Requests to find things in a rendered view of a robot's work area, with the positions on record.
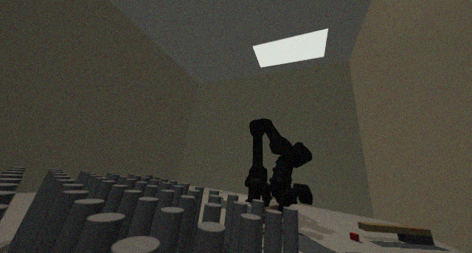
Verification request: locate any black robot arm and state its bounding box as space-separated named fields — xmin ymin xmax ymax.
xmin=245 ymin=118 xmax=312 ymax=202

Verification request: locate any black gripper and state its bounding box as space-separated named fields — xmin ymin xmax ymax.
xmin=249 ymin=165 xmax=313 ymax=213

